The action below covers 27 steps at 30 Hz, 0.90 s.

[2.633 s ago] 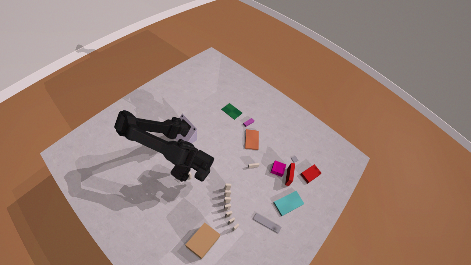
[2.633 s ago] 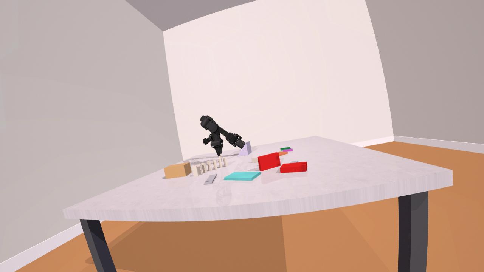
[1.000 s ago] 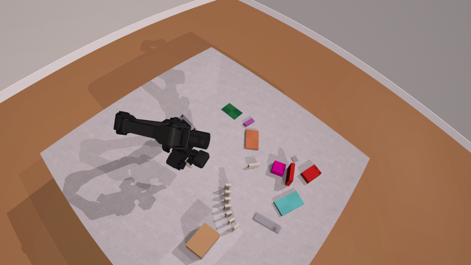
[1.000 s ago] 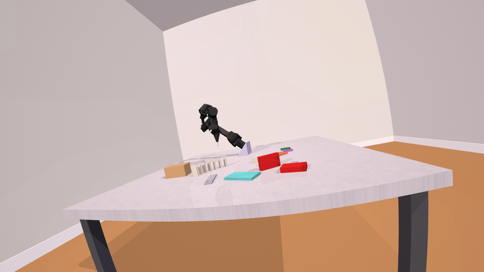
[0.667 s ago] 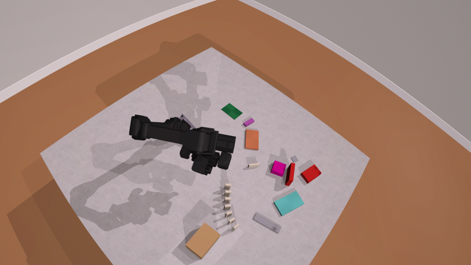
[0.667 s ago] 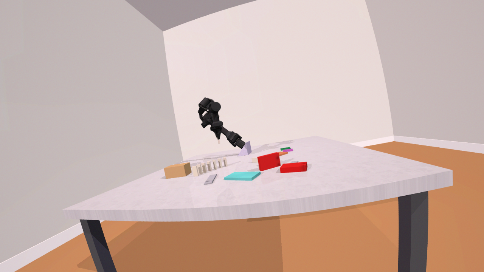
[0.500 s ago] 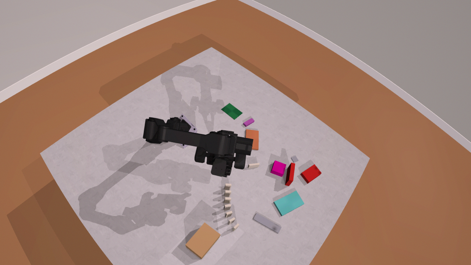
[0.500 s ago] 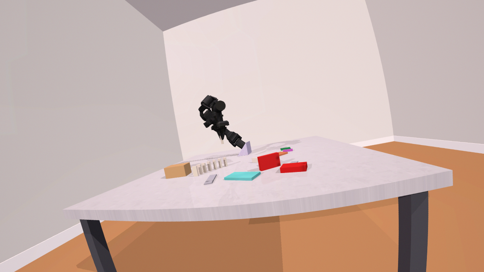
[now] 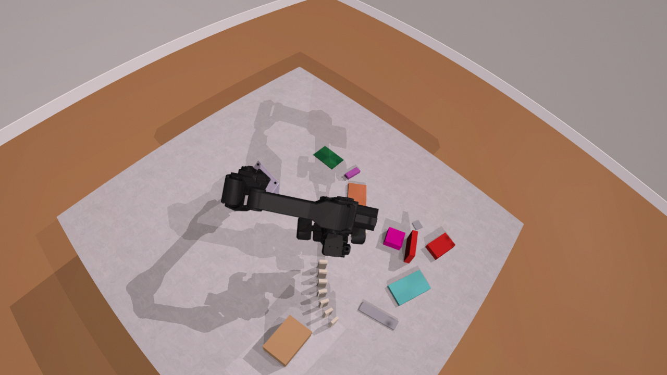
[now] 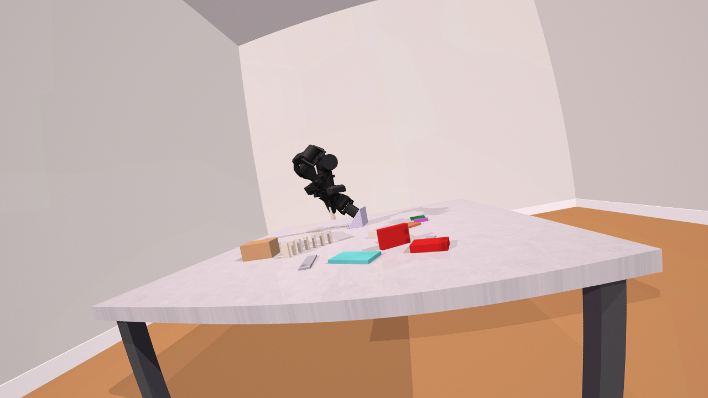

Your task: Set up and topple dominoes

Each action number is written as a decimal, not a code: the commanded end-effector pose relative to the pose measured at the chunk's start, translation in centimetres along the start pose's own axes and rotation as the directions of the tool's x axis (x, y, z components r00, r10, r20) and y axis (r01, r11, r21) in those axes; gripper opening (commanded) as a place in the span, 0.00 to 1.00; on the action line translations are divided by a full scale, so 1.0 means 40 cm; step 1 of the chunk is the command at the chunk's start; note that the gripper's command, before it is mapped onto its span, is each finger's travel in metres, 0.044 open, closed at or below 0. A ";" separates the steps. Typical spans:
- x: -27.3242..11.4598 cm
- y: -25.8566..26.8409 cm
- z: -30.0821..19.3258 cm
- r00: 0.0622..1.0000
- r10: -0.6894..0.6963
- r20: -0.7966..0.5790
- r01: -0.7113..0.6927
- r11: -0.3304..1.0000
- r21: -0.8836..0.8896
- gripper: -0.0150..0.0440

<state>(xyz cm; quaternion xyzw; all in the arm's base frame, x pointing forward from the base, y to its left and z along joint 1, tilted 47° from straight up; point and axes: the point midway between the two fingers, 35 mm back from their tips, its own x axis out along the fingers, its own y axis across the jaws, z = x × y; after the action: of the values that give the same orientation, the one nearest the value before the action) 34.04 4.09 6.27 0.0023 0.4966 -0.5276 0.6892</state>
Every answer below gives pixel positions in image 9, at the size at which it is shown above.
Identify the teal flat rectangular block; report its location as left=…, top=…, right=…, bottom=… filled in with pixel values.
left=388, top=270, right=431, bottom=306

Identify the purple rectangular block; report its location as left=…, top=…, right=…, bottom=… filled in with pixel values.
left=344, top=167, right=360, bottom=179

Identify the red rectangular block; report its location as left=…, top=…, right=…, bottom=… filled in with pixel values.
left=403, top=230, right=418, bottom=264
left=426, top=233, right=455, bottom=260

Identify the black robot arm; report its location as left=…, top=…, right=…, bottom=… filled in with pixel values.
left=221, top=166, right=379, bottom=258

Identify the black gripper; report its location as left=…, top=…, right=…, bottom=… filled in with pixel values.
left=297, top=218, right=366, bottom=245

